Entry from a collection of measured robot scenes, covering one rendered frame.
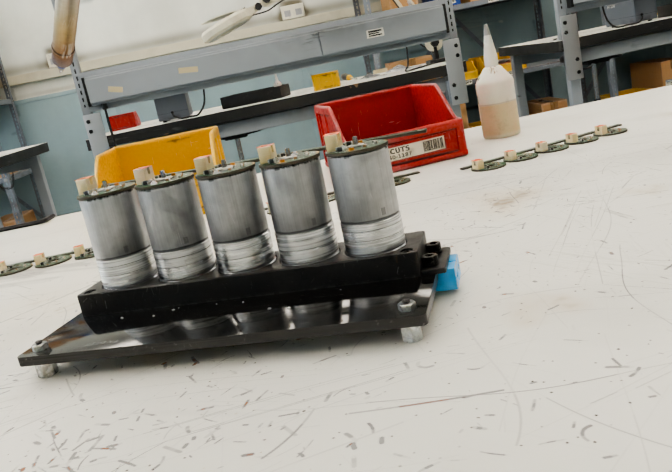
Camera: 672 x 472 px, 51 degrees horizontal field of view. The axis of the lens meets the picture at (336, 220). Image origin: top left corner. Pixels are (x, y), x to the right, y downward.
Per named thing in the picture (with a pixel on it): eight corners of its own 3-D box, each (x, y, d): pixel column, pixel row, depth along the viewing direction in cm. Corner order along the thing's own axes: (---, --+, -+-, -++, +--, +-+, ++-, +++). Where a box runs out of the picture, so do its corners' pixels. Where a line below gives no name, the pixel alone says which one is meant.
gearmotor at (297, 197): (336, 282, 28) (309, 155, 27) (278, 289, 28) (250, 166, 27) (348, 262, 30) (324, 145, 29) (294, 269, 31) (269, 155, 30)
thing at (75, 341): (446, 273, 30) (441, 248, 30) (431, 345, 23) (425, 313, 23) (117, 313, 34) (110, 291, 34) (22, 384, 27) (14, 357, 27)
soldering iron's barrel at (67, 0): (50, 81, 27) (57, -23, 22) (36, 46, 28) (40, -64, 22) (87, 74, 28) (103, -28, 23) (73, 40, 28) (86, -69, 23)
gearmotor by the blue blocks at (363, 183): (405, 273, 27) (381, 143, 26) (344, 281, 28) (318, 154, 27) (413, 254, 29) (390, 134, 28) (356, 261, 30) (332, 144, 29)
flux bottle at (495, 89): (516, 129, 66) (500, 21, 63) (525, 133, 62) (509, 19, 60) (480, 137, 66) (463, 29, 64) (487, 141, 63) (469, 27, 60)
